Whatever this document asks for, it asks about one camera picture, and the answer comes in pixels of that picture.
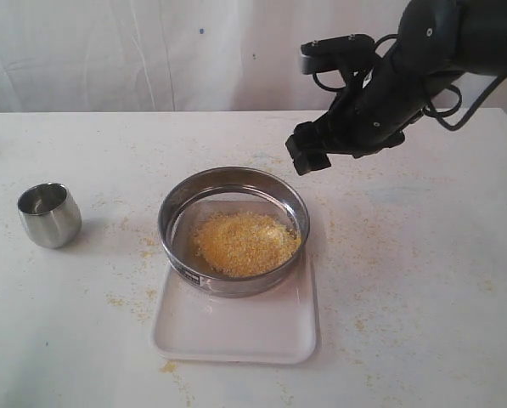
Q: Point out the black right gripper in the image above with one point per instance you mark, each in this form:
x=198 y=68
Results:
x=369 y=114

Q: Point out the round stainless steel sieve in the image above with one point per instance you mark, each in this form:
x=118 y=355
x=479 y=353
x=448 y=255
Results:
x=228 y=191

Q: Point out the yellow and white grain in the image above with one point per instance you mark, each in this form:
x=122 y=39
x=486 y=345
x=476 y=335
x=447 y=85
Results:
x=240 y=245

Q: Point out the small stainless steel cup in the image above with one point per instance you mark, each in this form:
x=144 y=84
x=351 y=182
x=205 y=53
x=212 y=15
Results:
x=49 y=215

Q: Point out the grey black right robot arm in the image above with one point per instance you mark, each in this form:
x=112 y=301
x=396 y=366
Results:
x=436 y=43

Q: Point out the white rectangular plastic tray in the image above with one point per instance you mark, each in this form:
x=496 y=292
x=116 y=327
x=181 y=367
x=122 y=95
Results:
x=277 y=327

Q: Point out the white backdrop curtain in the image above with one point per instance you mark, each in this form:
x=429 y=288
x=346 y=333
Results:
x=171 y=55

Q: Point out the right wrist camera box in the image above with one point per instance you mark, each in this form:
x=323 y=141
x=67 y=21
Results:
x=354 y=52

